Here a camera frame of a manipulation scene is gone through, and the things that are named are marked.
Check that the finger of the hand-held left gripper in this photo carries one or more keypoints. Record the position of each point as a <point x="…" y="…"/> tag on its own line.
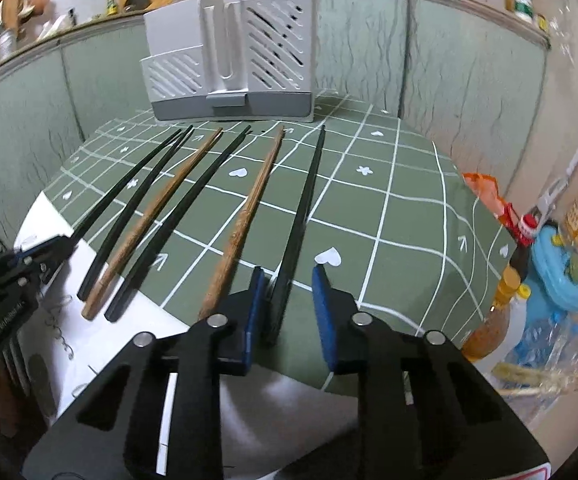
<point x="29" y="252"/>
<point x="34" y="275"/>

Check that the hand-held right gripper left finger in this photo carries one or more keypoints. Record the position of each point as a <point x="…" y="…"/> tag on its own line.
<point x="255" y="310"/>

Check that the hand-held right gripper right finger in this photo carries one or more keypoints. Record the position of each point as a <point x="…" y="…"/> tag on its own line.
<point x="325" y="320"/>

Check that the black chopstick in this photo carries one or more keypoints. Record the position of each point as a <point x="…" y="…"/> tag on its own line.
<point x="296" y="232"/>
<point x="129" y="182"/>
<point x="180" y="224"/>
<point x="136" y="212"/>

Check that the brown wooden chopstick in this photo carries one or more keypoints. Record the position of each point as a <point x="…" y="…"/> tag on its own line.
<point x="154" y="223"/>
<point x="244" y="220"/>

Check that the white slotted utensil holder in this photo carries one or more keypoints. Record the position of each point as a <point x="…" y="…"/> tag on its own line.
<point x="184" y="80"/>

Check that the green checked tablecloth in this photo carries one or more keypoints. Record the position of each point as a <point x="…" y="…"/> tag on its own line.
<point x="369" y="220"/>

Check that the oil bottle with yellow cap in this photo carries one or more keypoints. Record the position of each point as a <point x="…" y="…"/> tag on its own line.
<point x="491" y="325"/>

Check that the white jug with yellow cap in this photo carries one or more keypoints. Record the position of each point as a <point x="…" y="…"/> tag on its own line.
<point x="517" y="312"/>

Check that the orange bag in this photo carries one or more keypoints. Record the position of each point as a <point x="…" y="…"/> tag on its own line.
<point x="489" y="195"/>

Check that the leek stalks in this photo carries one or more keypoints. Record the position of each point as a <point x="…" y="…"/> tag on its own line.
<point x="529" y="375"/>

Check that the metal cup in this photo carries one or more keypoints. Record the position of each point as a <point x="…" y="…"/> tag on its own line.
<point x="4" y="41"/>

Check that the dark bottle with red cap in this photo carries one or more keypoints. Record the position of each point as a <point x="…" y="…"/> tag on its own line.
<point x="526" y="242"/>

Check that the pack of water bottles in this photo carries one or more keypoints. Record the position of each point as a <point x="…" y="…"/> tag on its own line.
<point x="544" y="335"/>

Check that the small dark bottle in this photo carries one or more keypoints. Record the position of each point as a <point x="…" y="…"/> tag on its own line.
<point x="71" y="16"/>

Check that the blue plastic bucket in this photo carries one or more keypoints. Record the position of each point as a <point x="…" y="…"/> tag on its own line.
<point x="564" y="272"/>

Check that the white clamp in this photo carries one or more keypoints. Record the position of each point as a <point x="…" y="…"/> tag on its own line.
<point x="551" y="197"/>

